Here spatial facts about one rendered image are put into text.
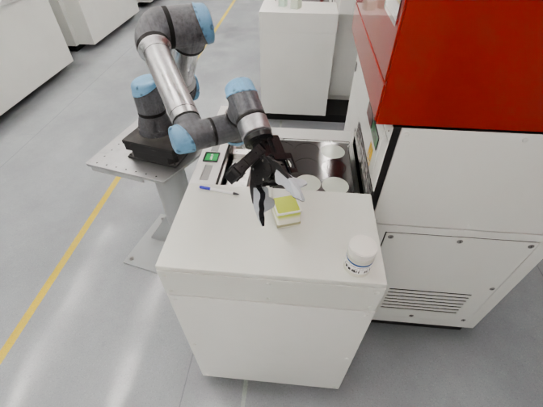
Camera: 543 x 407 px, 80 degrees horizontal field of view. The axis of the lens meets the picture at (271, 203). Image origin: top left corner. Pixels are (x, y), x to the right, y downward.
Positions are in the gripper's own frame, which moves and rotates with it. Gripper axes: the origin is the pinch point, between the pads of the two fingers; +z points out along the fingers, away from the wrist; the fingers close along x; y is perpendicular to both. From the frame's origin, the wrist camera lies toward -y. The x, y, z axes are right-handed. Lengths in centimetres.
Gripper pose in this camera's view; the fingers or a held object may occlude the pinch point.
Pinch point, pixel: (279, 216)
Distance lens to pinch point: 71.2
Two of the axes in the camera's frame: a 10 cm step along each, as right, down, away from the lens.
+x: -5.7, 3.9, 7.2
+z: 3.3, 9.1, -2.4
